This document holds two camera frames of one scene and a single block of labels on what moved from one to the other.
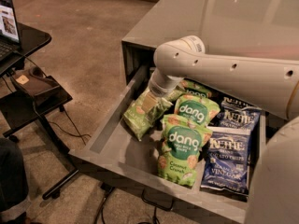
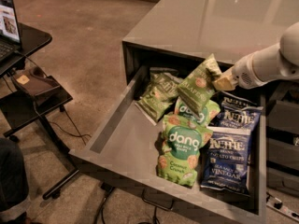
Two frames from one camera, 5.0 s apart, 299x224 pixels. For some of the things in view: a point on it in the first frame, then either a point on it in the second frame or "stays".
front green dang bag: x=182 y=140 stays
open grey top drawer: x=111 y=147 stays
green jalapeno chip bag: x=140 y=121 to x=198 y=88
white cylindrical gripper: x=158 y=89 to x=244 y=71
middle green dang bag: x=196 y=107 stays
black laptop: x=10 y=49 stays
